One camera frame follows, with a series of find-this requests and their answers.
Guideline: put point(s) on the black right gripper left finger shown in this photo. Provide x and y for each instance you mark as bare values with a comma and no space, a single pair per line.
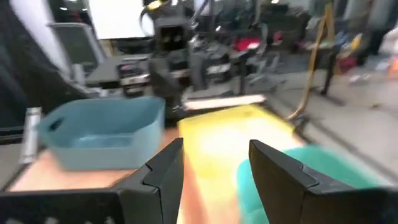
169,180

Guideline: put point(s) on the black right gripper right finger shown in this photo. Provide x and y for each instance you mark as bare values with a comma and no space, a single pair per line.
273,180

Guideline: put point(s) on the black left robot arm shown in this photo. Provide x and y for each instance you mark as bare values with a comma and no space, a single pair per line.
168,77

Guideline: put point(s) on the green plastic bin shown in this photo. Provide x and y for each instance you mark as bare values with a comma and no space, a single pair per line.
326,161

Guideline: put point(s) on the yellow plastic bin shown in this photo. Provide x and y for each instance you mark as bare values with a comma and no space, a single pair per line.
217,140

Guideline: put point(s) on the blue plastic bin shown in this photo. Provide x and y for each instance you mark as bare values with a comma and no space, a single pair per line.
102,149

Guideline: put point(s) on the white paper sheet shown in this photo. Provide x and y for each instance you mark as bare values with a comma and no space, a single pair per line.
224,102

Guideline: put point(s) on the black tripod stand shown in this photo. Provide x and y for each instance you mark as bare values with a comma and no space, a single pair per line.
329,71

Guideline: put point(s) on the grey office chair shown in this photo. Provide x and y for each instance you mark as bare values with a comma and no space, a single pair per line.
81,46

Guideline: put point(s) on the white board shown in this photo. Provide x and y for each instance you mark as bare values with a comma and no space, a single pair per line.
118,18

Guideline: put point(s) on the yellow label tag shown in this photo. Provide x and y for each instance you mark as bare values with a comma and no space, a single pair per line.
155,4

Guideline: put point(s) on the silver metal bracket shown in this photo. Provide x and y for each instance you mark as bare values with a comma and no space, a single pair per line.
30,133

